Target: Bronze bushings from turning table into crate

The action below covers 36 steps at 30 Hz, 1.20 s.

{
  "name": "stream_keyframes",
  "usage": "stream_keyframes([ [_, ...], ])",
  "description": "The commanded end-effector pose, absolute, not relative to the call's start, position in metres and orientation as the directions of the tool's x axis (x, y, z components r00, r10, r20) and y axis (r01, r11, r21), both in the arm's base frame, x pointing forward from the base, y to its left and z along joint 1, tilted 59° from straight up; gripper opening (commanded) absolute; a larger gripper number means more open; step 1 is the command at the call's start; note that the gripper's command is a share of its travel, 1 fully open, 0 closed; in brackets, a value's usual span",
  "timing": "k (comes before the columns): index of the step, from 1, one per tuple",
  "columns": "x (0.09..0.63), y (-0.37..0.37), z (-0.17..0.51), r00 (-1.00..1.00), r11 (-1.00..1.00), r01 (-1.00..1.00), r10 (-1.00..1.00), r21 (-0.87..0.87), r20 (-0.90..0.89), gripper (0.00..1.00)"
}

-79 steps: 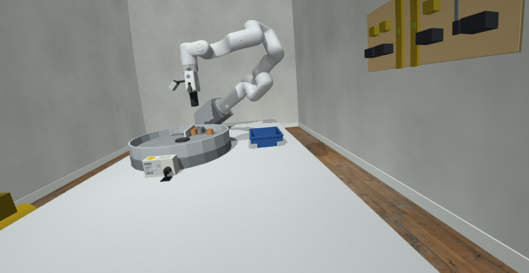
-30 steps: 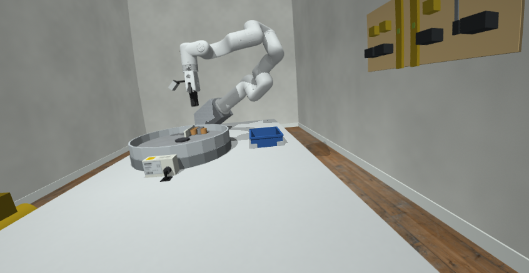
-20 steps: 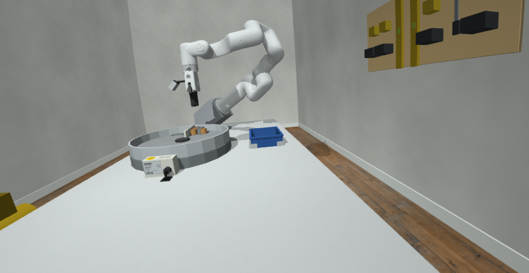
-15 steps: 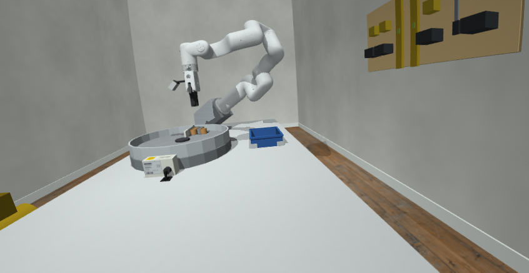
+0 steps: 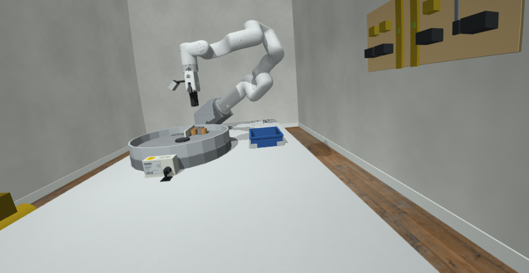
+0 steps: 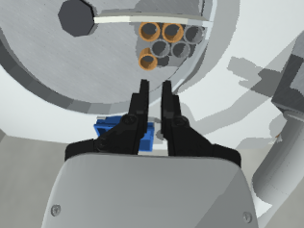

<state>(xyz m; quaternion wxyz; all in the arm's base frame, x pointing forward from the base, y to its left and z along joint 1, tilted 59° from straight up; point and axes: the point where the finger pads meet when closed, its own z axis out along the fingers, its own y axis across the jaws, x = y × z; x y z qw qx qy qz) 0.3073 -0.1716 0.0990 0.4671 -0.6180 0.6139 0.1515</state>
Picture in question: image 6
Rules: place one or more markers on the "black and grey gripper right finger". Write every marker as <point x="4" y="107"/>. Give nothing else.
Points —
<point x="186" y="141"/>

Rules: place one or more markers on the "blue open crate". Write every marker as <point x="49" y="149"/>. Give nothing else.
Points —
<point x="109" y="122"/>

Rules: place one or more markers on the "grey metal bushing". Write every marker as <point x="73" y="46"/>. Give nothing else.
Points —
<point x="179" y="55"/>
<point x="159" y="53"/>
<point x="197" y="38"/>

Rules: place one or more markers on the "bronze bushing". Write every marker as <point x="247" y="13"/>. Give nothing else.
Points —
<point x="147" y="65"/>
<point x="146" y="37"/>
<point x="174" y="38"/>

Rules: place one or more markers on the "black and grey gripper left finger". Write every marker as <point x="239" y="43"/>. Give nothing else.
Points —
<point x="124" y="137"/>

